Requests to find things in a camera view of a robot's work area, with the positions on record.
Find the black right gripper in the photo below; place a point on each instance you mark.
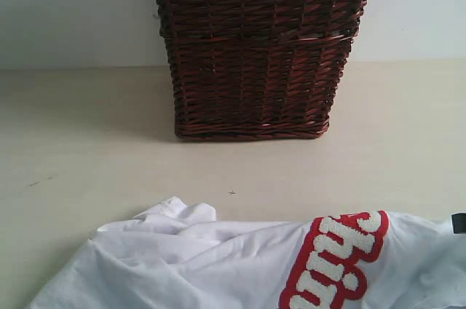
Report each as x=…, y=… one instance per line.
x=458, y=222

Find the white t-shirt with red lettering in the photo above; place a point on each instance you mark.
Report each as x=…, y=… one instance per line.
x=178, y=256

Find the dark brown wicker basket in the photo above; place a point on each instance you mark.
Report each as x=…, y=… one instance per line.
x=256, y=69

